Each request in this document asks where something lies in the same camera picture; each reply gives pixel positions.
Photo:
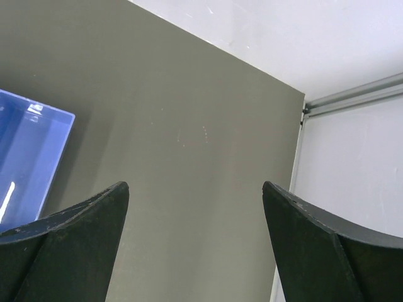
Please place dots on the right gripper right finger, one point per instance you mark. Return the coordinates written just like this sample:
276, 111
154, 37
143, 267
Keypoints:
323, 257

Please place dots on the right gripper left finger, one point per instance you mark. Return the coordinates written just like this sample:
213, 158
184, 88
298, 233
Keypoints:
66, 256

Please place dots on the purple plastic bin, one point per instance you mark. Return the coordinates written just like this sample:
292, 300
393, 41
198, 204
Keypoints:
33, 139

